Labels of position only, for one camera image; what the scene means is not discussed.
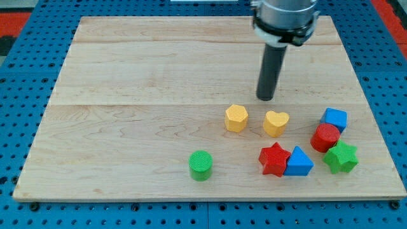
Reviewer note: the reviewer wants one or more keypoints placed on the blue triangle block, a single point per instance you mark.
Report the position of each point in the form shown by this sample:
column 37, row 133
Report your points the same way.
column 299, row 164

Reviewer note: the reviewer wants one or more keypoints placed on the green star block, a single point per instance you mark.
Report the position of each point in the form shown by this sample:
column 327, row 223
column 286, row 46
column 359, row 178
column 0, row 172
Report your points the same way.
column 341, row 157

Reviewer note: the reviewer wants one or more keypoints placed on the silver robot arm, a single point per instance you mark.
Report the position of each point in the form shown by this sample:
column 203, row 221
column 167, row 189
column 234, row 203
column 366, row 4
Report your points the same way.
column 280, row 23

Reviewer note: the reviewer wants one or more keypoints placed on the green cylinder block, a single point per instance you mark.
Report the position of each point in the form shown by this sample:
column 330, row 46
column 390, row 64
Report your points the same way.
column 200, row 165

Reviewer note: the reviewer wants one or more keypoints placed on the red cylinder block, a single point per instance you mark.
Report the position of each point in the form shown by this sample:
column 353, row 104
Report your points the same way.
column 325, row 137

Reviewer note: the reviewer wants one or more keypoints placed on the blue cube block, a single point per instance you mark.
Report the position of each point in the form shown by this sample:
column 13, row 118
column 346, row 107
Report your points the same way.
column 335, row 117

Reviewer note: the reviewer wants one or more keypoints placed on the wooden board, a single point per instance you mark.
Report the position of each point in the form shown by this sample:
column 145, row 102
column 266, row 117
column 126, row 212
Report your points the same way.
column 136, row 96

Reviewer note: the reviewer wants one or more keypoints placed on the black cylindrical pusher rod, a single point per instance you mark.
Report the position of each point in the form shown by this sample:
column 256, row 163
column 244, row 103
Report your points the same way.
column 269, row 74

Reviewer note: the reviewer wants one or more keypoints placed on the yellow hexagon block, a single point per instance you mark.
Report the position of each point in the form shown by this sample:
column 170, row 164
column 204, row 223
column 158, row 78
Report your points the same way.
column 236, row 117

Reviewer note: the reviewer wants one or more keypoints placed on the yellow heart block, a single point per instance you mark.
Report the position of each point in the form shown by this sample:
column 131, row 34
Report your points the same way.
column 274, row 123

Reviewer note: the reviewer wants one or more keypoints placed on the red star block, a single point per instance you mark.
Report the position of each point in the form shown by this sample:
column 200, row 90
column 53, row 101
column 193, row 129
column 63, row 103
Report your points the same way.
column 274, row 160

